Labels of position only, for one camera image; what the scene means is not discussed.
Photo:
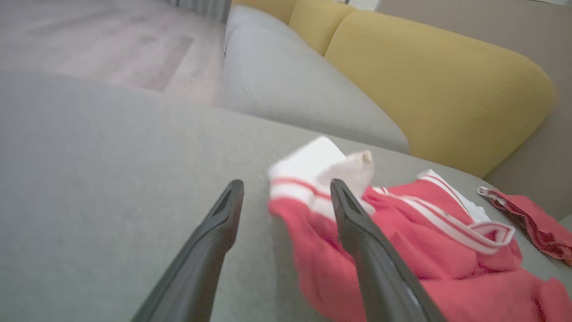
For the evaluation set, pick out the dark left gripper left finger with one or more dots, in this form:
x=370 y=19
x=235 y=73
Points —
x=196 y=268

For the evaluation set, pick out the grey pleated curtain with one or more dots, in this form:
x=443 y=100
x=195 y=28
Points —
x=201 y=6

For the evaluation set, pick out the large grey sofa ottoman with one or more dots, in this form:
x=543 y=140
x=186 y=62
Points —
x=111 y=179

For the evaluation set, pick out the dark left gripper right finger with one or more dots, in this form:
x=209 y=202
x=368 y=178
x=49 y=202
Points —
x=384 y=277

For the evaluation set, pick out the red and white shorts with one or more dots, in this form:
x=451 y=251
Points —
x=424 y=259

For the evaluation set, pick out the small red white garment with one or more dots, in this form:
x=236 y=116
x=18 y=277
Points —
x=536 y=219

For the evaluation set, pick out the large yellow sofa back cushion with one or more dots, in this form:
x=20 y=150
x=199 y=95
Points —
x=447 y=89

